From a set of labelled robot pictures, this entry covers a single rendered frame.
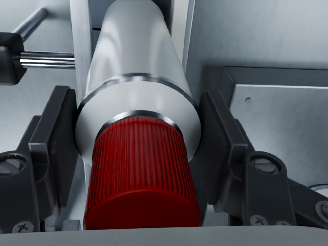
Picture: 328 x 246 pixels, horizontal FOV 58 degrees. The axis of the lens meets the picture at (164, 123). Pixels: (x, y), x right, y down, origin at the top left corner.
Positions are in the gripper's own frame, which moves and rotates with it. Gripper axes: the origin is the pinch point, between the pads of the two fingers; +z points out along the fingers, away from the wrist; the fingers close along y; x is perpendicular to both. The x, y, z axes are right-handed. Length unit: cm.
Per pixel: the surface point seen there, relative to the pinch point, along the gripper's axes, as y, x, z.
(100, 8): -3.0, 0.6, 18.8
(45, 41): -9.6, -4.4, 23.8
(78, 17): -3.7, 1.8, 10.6
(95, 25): -3.5, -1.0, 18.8
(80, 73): -3.8, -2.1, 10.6
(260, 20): 14.3, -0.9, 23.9
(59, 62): -5.2, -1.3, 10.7
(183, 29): 4.0, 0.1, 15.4
